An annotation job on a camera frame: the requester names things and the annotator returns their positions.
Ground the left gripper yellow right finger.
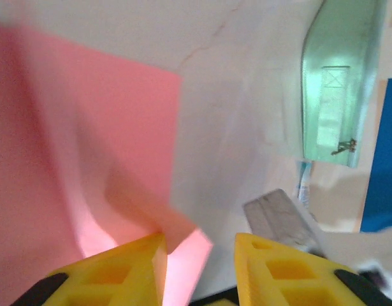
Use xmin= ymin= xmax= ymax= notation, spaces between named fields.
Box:
xmin=235 ymin=232 xmax=392 ymax=306

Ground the pink paper sheet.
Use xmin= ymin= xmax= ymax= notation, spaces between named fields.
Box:
xmin=0 ymin=24 xmax=214 ymax=306

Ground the mint green zipper pouch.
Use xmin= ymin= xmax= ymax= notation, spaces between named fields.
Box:
xmin=300 ymin=0 xmax=388 ymax=168

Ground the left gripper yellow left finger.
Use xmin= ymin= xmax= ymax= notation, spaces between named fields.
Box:
xmin=10 ymin=232 xmax=168 ymax=306

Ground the long blue white packet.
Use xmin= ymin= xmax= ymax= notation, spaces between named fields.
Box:
xmin=293 ymin=161 xmax=313 ymax=208

